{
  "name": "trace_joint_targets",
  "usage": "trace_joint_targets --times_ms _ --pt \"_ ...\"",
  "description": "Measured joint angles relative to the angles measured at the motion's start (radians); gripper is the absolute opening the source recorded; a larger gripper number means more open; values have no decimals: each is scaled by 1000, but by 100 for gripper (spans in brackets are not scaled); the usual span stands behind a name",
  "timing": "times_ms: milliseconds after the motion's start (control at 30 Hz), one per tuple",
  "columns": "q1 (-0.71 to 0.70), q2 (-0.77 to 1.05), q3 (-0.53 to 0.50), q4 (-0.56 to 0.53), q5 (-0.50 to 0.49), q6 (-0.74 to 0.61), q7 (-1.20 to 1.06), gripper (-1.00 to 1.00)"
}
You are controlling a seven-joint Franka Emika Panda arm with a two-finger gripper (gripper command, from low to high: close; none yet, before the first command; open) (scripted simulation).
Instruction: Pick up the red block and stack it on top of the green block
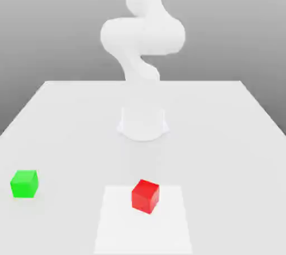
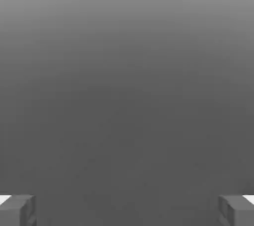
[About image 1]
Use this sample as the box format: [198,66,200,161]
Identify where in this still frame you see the small green cube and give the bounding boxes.
[9,169,39,199]

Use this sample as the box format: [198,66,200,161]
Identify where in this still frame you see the small red cube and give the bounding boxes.
[131,178,160,215]

